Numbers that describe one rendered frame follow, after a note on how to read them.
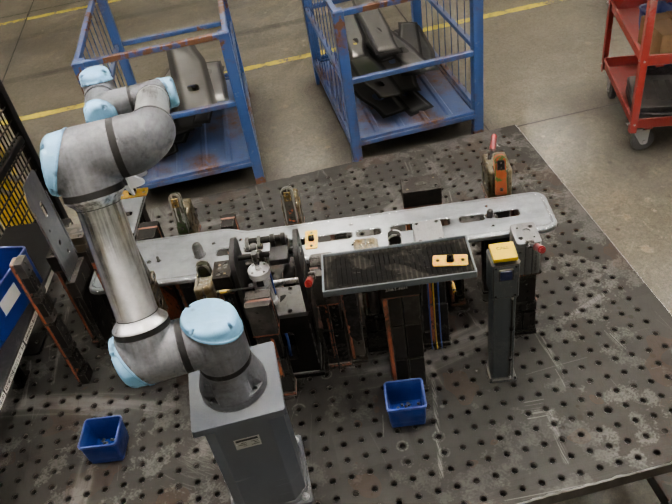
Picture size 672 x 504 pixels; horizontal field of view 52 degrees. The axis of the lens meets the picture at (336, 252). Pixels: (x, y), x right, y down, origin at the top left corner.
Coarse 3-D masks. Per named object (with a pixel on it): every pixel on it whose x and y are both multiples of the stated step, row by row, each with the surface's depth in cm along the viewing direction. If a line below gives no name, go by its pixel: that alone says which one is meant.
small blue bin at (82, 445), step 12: (96, 420) 195; (108, 420) 195; (120, 420) 193; (84, 432) 192; (96, 432) 198; (108, 432) 198; (120, 432) 192; (84, 444) 191; (96, 444) 198; (108, 444) 187; (120, 444) 191; (96, 456) 191; (108, 456) 191; (120, 456) 192
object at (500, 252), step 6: (492, 246) 170; (498, 246) 170; (504, 246) 170; (510, 246) 169; (492, 252) 168; (498, 252) 168; (504, 252) 168; (510, 252) 168; (516, 252) 167; (492, 258) 168; (498, 258) 167; (504, 258) 166; (510, 258) 166; (516, 258) 166
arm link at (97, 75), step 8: (88, 72) 169; (96, 72) 168; (104, 72) 169; (80, 80) 169; (88, 80) 167; (96, 80) 168; (104, 80) 169; (112, 80) 172; (88, 88) 168; (112, 88) 170
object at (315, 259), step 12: (312, 264) 187; (324, 300) 190; (336, 300) 190; (324, 312) 194; (336, 312) 194; (324, 324) 197; (336, 324) 198; (324, 336) 200; (336, 336) 200; (336, 348) 203; (348, 348) 205; (336, 360) 207; (348, 360) 207
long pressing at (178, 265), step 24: (528, 192) 210; (360, 216) 213; (384, 216) 211; (408, 216) 209; (432, 216) 208; (456, 216) 206; (528, 216) 201; (552, 216) 200; (144, 240) 219; (168, 240) 217; (192, 240) 215; (216, 240) 213; (336, 240) 205; (384, 240) 202; (408, 240) 201; (480, 240) 198; (168, 264) 208; (192, 264) 206; (96, 288) 203
